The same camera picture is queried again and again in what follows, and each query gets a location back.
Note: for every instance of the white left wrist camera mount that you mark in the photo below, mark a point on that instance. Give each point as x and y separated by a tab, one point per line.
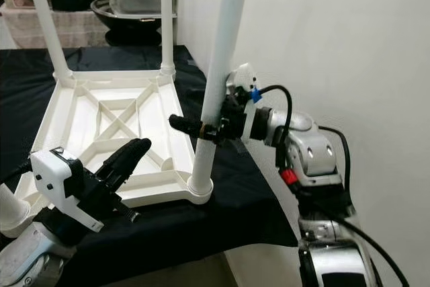
57	179

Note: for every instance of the white plastic table leg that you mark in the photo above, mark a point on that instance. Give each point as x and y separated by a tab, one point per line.
44	18
167	18
225	45
10	210

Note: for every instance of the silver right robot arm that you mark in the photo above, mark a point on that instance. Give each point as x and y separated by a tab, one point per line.
309	152

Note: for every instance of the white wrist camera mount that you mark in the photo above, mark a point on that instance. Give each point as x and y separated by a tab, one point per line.
244	75
57	179

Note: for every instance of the black tablecloth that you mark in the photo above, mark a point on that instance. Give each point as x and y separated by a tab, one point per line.
242	220

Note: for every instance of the black round stool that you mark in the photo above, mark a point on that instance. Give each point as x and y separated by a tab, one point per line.
134	38

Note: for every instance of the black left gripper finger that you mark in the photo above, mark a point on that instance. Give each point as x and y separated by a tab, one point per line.
117	162
138	162

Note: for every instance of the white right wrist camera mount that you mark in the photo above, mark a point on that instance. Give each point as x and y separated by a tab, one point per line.
244	75

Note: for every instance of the beige checked fabric cover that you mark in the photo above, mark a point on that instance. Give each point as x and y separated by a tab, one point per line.
40	31

